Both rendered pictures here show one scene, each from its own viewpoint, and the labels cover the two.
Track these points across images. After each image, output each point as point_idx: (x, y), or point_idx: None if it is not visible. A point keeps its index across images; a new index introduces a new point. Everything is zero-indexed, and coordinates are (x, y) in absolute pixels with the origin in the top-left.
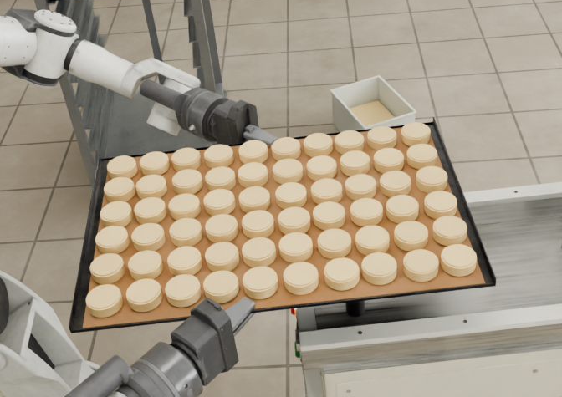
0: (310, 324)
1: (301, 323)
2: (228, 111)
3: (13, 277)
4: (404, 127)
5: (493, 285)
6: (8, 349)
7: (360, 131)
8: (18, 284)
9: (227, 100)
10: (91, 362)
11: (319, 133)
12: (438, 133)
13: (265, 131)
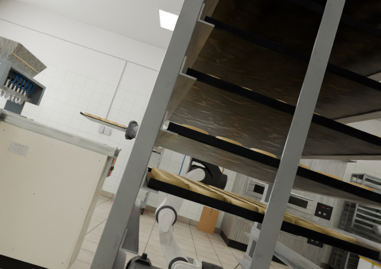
0: (113, 156)
1: (115, 157)
2: (137, 123)
3: (187, 173)
4: (90, 114)
5: (90, 120)
6: (182, 175)
7: (100, 120)
8: (185, 174)
9: (136, 124)
10: (164, 209)
11: (113, 121)
12: (81, 112)
13: (126, 127)
